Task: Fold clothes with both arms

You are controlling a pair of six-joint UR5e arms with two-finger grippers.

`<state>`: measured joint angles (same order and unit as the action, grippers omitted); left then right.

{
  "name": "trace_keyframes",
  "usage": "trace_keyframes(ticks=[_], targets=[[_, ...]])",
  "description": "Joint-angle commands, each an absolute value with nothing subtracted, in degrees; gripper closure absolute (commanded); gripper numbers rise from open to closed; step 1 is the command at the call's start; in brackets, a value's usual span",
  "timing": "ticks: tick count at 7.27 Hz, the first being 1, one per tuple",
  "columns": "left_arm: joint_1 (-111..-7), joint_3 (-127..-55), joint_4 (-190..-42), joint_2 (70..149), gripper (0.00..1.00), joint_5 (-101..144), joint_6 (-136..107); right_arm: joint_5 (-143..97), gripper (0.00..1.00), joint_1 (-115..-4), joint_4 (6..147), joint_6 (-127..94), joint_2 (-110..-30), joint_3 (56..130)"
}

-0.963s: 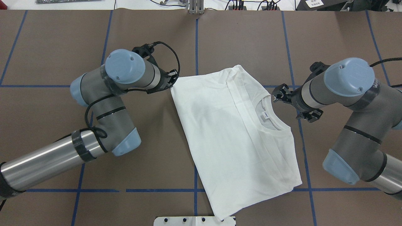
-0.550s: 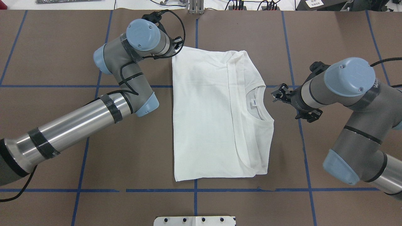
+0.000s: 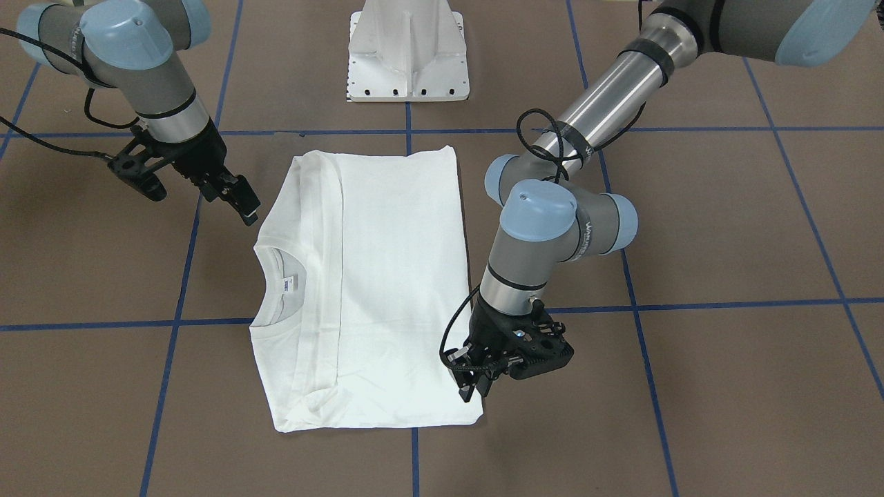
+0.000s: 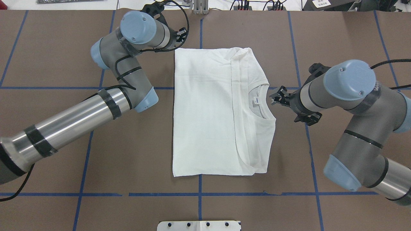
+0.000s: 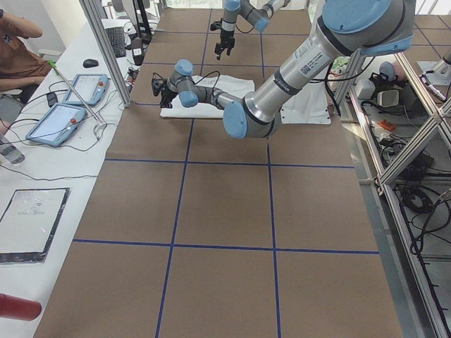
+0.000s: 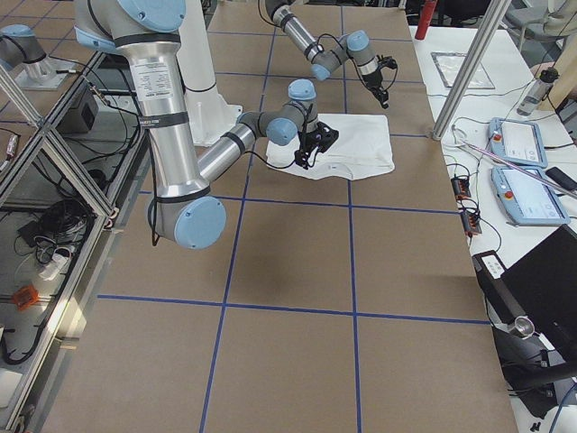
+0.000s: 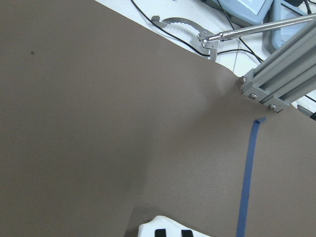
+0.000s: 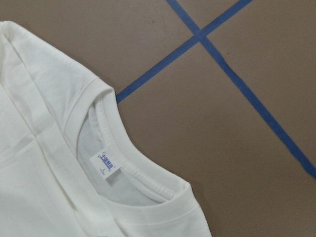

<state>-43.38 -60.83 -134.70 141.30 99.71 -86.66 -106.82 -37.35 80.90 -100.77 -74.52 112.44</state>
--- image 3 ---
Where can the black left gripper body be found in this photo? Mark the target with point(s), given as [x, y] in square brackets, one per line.
[482, 333]

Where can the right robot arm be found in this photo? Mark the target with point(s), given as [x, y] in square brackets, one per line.
[133, 46]

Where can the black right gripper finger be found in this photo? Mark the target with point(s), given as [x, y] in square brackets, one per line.
[236, 191]

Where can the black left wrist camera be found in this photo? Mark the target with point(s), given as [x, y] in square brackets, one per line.
[539, 344]

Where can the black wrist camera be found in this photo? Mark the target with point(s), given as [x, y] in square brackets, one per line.
[539, 344]
[137, 163]

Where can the white printed t-shirt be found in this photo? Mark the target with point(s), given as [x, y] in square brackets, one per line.
[365, 262]

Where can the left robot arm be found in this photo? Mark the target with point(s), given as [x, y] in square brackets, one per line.
[738, 182]

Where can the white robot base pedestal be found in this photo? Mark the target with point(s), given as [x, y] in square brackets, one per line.
[412, 51]

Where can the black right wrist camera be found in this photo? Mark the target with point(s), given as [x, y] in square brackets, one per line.
[137, 163]

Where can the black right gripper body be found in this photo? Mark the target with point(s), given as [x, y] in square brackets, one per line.
[201, 158]

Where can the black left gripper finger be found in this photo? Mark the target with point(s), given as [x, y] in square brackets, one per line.
[468, 382]

